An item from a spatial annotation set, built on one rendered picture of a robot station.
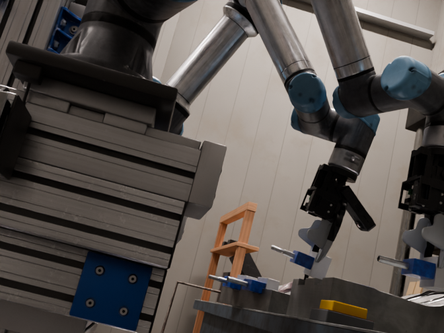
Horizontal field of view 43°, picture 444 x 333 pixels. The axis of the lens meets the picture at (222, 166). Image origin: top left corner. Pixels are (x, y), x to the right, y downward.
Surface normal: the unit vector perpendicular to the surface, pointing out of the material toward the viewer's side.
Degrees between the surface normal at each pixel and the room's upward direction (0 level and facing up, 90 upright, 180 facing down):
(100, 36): 72
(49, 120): 90
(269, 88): 90
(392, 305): 90
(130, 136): 90
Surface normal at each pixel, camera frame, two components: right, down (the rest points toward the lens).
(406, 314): 0.18, -0.21
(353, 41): 0.18, 0.08
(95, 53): 0.11, -0.51
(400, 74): -0.80, -0.33
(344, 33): -0.14, 0.21
